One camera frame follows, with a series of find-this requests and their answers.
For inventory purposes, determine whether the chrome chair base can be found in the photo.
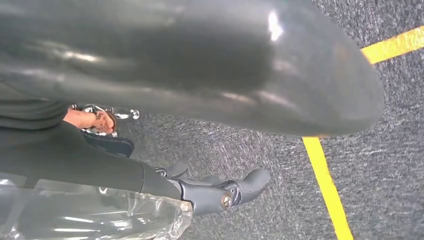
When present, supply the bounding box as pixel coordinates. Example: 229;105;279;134
71;104;141;137

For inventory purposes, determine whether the yellow tape floor square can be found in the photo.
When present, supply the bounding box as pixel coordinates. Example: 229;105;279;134
303;25;424;240

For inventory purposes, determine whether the person's foot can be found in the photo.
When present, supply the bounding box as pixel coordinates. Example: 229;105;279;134
62;107;135;158

